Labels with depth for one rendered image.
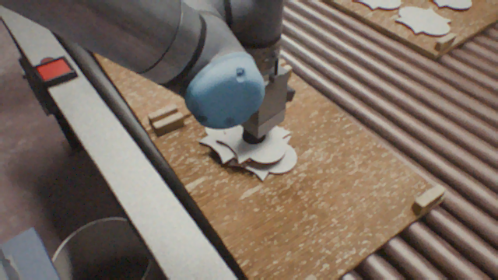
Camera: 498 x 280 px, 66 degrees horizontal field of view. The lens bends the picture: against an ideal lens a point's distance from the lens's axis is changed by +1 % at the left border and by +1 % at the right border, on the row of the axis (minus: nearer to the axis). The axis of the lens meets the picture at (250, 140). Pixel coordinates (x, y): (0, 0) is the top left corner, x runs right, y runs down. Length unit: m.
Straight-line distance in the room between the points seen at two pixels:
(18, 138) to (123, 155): 1.60
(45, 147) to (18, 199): 0.32
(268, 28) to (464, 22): 0.77
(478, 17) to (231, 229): 0.90
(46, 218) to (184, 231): 1.34
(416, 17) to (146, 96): 0.72
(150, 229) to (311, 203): 0.26
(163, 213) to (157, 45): 0.40
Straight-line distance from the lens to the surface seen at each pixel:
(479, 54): 1.12
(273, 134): 0.68
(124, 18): 0.30
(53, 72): 0.98
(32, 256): 0.75
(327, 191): 0.65
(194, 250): 0.62
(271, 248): 0.59
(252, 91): 0.34
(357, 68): 0.94
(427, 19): 1.14
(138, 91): 0.85
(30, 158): 2.20
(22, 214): 1.99
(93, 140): 0.80
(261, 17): 0.49
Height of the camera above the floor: 1.46
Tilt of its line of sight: 48 degrees down
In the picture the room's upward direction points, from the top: straight up
